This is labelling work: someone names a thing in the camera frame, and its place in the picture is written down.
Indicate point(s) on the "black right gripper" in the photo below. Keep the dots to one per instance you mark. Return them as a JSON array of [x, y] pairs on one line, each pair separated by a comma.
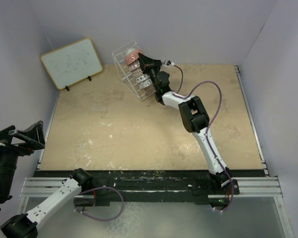
[[147, 64]]

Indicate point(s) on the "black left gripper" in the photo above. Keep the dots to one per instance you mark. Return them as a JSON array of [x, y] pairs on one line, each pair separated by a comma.
[[33, 136]]

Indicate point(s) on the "blue triangle pattern bowl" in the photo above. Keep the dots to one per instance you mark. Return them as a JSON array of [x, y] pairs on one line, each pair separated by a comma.
[[134, 65]]

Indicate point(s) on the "grey medallion pattern bowl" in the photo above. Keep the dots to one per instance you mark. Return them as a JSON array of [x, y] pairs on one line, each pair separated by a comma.
[[131, 55]]

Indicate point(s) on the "red diamond dot bowl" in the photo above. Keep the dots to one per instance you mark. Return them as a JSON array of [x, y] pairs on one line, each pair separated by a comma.
[[143, 78]]

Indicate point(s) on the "black floral pattern bowl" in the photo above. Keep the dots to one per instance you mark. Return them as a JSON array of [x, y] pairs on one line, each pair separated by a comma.
[[144, 84]]

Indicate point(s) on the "white wire dish rack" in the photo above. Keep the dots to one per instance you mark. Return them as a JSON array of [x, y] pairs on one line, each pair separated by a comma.
[[126, 76]]

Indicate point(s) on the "brown lattice pattern bowl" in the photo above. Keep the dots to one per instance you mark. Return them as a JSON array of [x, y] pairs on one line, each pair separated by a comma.
[[137, 72]]

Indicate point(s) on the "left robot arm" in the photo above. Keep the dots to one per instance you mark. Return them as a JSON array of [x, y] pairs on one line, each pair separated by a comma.
[[28, 223]]

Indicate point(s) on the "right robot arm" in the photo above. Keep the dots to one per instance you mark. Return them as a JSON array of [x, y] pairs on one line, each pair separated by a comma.
[[194, 117]]

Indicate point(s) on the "yellow framed whiteboard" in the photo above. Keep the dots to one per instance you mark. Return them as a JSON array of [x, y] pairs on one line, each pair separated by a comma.
[[72, 63]]

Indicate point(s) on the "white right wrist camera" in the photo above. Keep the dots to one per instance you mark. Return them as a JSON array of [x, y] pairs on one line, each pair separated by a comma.
[[167, 63]]

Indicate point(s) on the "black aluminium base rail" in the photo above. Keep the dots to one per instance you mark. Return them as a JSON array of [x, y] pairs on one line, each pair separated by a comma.
[[193, 186]]

